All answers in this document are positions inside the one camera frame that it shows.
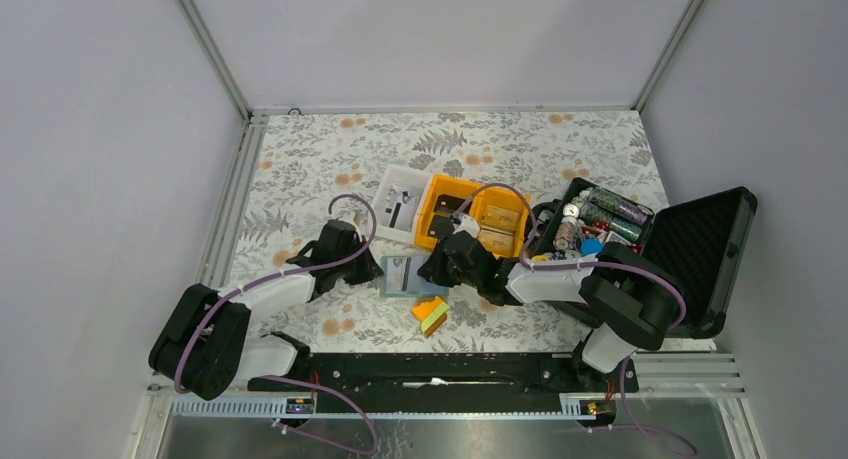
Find yellow plastic divided bin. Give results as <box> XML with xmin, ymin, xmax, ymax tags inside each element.
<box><xmin>413</xmin><ymin>173</ymin><xmax>533</xmax><ymax>259</ymax></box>

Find orange green sticky notes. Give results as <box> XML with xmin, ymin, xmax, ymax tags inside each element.
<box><xmin>411</xmin><ymin>296</ymin><xmax>449</xmax><ymax>337</ymax></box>

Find green card holder wallet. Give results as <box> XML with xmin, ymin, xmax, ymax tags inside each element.
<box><xmin>379</xmin><ymin>255</ymin><xmax>450</xmax><ymax>298</ymax></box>

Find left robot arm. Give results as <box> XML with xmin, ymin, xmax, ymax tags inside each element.
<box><xmin>148</xmin><ymin>219</ymin><xmax>383</xmax><ymax>400</ymax></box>

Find black poker chip case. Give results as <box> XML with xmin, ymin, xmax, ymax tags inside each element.
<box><xmin>532</xmin><ymin>179</ymin><xmax>758</xmax><ymax>339</ymax></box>

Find black credit card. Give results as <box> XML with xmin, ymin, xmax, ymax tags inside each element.
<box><xmin>426</xmin><ymin>194</ymin><xmax>464</xmax><ymax>239</ymax></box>

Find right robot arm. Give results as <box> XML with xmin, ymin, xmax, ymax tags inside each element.
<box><xmin>418</xmin><ymin>231</ymin><xmax>687</xmax><ymax>391</ymax></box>

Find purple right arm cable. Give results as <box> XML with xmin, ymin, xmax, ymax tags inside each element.
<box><xmin>453</xmin><ymin>182</ymin><xmax>698</xmax><ymax>459</ymax></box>

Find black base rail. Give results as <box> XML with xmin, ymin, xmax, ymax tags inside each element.
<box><xmin>288</xmin><ymin>352</ymin><xmax>639</xmax><ymax>416</ymax></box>

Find white plastic bin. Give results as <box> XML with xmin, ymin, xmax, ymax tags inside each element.
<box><xmin>372</xmin><ymin>165</ymin><xmax>432</xmax><ymax>245</ymax></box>

